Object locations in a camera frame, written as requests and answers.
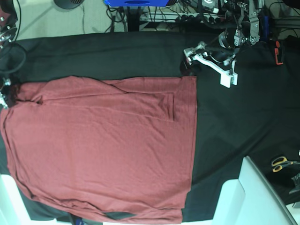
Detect orange black clamp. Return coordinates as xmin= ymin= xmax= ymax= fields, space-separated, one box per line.
xmin=274 ymin=40 xmax=285 ymax=65

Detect blue orange clamp bottom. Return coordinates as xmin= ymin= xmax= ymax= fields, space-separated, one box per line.
xmin=68 ymin=214 xmax=86 ymax=225

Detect black table cloth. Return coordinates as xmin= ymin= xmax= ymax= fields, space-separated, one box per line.
xmin=14 ymin=32 xmax=300 ymax=222

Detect yellow handled scissors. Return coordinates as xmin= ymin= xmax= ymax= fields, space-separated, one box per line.
xmin=271 ymin=156 xmax=300 ymax=173

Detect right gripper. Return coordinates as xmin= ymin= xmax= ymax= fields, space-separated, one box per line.
xmin=0 ymin=78 xmax=14 ymax=109

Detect white power strip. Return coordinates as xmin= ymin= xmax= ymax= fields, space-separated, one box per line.
xmin=140 ymin=11 xmax=204 ymax=23

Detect blue plastic bin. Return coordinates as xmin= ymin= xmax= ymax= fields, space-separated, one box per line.
xmin=104 ymin=0 xmax=168 ymax=7

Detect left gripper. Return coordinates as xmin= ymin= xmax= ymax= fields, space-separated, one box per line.
xmin=180 ymin=41 xmax=238 ymax=88

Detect maroon long-sleeve T-shirt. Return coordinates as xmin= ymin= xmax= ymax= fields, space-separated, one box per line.
xmin=0 ymin=76 xmax=197 ymax=224

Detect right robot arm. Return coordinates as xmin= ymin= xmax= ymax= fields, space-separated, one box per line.
xmin=0 ymin=0 xmax=27 ymax=109

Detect black table leg post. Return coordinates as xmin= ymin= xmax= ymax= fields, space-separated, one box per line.
xmin=125 ymin=6 xmax=142 ymax=32

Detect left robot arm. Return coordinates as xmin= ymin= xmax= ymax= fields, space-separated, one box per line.
xmin=181 ymin=0 xmax=263 ymax=88

